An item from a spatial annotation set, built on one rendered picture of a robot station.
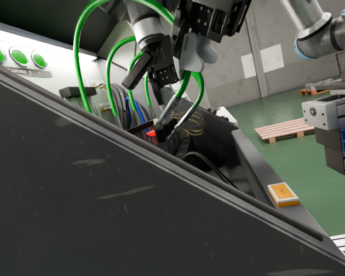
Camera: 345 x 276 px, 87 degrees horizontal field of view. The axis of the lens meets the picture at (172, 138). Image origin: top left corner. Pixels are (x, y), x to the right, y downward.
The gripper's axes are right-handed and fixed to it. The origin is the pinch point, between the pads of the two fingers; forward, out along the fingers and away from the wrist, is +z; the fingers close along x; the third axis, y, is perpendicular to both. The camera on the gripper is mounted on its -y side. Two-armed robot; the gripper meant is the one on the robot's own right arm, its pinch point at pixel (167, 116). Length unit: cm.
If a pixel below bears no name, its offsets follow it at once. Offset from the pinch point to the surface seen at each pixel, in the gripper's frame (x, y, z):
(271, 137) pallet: 263, 93, 103
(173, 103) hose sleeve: -12.9, 5.3, -3.3
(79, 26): -4.5, -14.0, -28.5
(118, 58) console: 35, -23, -30
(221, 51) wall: 900, 120, -145
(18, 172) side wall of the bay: -35.0, -11.5, -1.3
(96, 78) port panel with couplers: 24.2, -31.1, -22.1
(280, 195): -23.2, 19.7, 15.4
